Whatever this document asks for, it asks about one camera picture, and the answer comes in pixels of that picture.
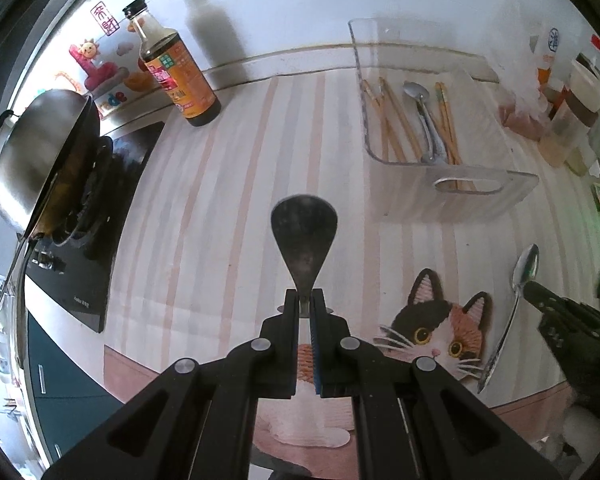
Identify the colourful letters sticker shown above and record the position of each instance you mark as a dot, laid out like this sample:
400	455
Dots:
112	99

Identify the black gas stove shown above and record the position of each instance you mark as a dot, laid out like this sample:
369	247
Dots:
90	270

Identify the clear plastic utensil bin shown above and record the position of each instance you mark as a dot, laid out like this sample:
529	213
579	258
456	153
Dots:
480	125

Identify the clear plastic bag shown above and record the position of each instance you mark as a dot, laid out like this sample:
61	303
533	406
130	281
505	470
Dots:
522	85

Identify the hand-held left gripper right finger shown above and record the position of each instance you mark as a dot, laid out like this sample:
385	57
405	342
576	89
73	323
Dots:
317	345

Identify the striped cat print mat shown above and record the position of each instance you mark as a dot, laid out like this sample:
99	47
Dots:
205	210

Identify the white bottle blue label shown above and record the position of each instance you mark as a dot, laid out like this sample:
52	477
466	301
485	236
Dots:
552	45

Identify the large steel spoon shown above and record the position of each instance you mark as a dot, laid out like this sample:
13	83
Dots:
305	240

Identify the lidded plastic tub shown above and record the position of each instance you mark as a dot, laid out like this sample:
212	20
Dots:
592	90

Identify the metal spatula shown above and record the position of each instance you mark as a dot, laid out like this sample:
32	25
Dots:
10	280

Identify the soy sauce bottle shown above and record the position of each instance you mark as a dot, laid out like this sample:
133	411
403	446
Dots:
180	85

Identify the teal cabinet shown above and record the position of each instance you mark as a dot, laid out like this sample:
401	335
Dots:
60	400

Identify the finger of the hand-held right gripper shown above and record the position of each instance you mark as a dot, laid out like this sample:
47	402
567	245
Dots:
547	302

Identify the steel wok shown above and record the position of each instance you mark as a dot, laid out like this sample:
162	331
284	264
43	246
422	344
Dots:
40	160

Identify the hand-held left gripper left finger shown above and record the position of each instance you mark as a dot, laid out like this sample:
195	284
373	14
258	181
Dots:
294	340

